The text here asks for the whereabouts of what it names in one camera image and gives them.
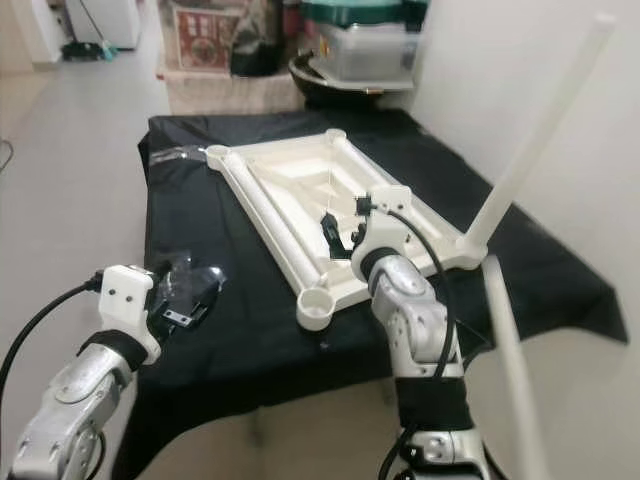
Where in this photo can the white plastic children table top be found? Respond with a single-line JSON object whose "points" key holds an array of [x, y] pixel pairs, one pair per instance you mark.
{"points": [[300, 185]]}

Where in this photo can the black tablecloth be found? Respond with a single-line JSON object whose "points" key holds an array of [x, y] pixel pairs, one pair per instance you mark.
{"points": [[260, 380]]}

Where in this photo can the clear tape strip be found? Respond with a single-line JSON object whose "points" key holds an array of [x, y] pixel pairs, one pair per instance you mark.
{"points": [[175, 156]]}

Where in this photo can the black wok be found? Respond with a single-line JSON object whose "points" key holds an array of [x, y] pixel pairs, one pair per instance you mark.
{"points": [[310, 87]]}

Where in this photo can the white plastic tray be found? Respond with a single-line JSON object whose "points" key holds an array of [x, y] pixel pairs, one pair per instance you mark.
{"points": [[390, 85]]}

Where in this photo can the clear plastic container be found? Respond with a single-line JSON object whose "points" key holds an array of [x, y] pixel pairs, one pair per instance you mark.
{"points": [[370, 52]]}

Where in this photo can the glossy black plastic bag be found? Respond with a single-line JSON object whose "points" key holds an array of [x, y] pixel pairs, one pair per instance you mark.
{"points": [[260, 40]]}

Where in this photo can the dark green pot lid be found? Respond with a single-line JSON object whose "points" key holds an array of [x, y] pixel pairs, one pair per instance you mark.
{"points": [[350, 14]]}

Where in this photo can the red printed food carton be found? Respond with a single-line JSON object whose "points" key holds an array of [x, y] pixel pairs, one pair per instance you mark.
{"points": [[205, 40]]}

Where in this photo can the clear storage box orange lid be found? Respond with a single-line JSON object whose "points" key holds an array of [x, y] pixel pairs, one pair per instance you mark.
{"points": [[168, 40]]}

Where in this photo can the black dustpan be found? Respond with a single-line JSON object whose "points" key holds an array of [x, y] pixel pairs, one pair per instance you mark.
{"points": [[85, 52]]}

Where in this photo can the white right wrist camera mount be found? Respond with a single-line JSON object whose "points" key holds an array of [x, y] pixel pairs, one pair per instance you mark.
{"points": [[385, 225]]}

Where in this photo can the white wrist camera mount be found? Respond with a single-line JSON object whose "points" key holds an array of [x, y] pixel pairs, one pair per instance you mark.
{"points": [[385, 225], [125, 295]]}

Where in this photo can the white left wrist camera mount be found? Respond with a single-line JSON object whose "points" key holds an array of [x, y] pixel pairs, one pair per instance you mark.
{"points": [[125, 295]]}

